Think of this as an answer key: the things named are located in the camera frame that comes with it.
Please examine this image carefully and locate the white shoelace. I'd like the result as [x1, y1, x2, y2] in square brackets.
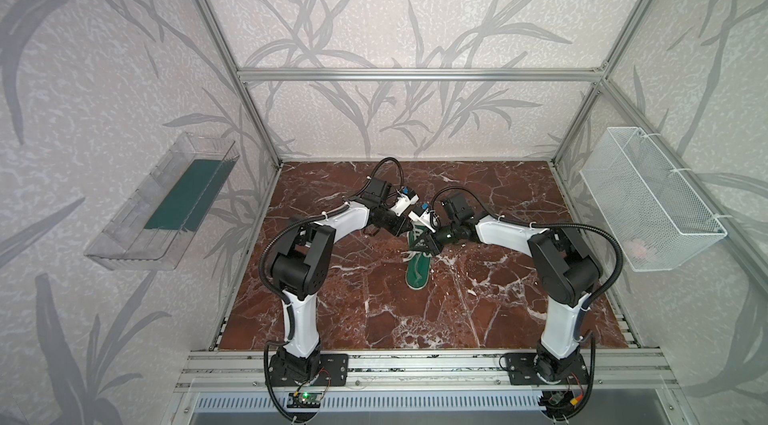
[401, 229, 441, 261]

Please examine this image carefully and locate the green canvas sneaker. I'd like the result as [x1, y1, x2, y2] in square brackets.
[406, 226, 431, 290]

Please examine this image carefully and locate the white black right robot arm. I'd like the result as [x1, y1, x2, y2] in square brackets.
[409, 215, 614, 384]

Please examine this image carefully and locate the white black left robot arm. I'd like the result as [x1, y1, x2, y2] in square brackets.
[259, 197, 413, 383]

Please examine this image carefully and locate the pink object in basket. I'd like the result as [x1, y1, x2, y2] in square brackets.
[623, 239, 656, 260]

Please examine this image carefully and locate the green circuit board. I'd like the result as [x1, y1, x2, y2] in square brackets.
[286, 392, 324, 409]

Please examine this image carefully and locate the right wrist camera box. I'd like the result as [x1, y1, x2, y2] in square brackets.
[408, 192, 476, 232]

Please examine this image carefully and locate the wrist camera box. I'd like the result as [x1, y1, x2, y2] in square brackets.
[358, 177, 419, 217]
[408, 192, 476, 232]

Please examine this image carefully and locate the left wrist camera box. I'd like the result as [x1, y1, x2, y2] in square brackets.
[358, 177, 419, 217]

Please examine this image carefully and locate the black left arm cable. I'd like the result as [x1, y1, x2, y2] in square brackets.
[257, 156, 406, 423]

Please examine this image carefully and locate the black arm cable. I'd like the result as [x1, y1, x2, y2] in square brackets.
[257, 156, 406, 423]
[430, 186, 625, 420]

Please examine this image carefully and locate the white wire mesh basket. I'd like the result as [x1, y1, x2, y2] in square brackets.
[580, 127, 728, 272]

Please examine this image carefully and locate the right circuit board with wires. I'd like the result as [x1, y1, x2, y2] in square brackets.
[539, 390, 583, 421]

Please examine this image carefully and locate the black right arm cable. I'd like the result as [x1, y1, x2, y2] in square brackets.
[430, 186, 625, 420]

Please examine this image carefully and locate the aluminium cage frame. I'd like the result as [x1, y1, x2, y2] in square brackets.
[201, 0, 767, 346]

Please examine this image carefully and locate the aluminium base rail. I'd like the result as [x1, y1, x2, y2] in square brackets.
[166, 348, 680, 424]

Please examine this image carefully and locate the clear plastic wall tray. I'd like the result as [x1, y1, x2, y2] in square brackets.
[84, 132, 240, 271]

